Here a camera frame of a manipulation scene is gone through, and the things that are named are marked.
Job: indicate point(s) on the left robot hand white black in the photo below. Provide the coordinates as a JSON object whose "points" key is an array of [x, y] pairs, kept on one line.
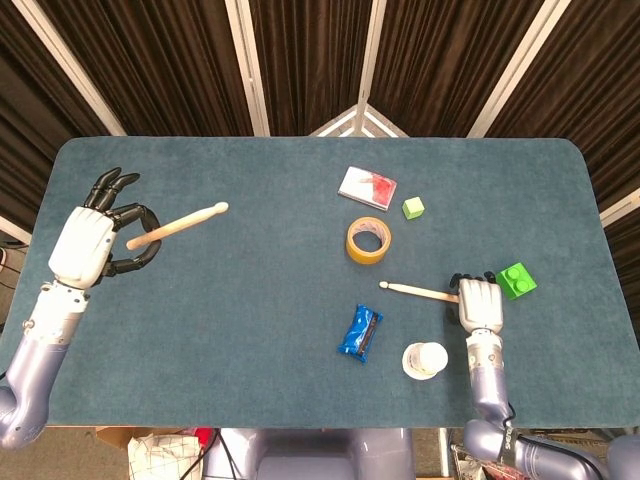
{"points": [[80, 245]]}

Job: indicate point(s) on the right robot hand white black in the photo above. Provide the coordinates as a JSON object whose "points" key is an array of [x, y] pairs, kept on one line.
{"points": [[480, 305]]}

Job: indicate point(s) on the wooden drumstick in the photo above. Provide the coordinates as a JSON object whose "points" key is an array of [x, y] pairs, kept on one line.
{"points": [[415, 291], [190, 219]]}

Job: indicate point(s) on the green toy building brick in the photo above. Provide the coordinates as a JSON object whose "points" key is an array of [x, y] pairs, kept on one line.
{"points": [[516, 282]]}

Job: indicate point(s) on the white paper cup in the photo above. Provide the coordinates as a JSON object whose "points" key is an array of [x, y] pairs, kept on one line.
{"points": [[425, 360]]}

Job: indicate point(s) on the light green cube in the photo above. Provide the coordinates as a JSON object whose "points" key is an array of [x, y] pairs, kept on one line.
{"points": [[413, 207]]}

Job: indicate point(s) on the blue snack packet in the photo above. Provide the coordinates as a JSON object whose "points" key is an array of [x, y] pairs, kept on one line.
{"points": [[357, 332]]}

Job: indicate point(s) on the yellow tape roll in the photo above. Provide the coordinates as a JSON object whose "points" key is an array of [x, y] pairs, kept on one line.
{"points": [[360, 254]]}

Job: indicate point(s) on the red white flat pack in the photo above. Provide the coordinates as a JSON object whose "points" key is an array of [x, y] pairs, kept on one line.
{"points": [[367, 187]]}

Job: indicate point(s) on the blue felt table cover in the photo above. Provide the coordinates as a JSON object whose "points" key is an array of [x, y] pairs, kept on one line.
{"points": [[250, 325]]}

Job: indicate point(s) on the brown curtain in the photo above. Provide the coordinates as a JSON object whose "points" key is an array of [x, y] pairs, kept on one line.
{"points": [[165, 65]]}

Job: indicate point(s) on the lavender robot torso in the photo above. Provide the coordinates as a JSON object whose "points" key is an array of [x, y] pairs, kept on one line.
{"points": [[310, 450]]}

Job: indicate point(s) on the small red object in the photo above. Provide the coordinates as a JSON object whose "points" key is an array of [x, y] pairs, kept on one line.
{"points": [[204, 435]]}

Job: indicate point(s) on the white checked bag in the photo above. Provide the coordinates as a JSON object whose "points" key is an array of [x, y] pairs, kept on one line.
{"points": [[165, 457]]}

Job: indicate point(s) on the white partition frame post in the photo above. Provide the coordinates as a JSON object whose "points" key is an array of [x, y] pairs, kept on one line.
{"points": [[620, 210], [370, 60], [520, 67], [70, 70], [247, 70], [12, 230]]}

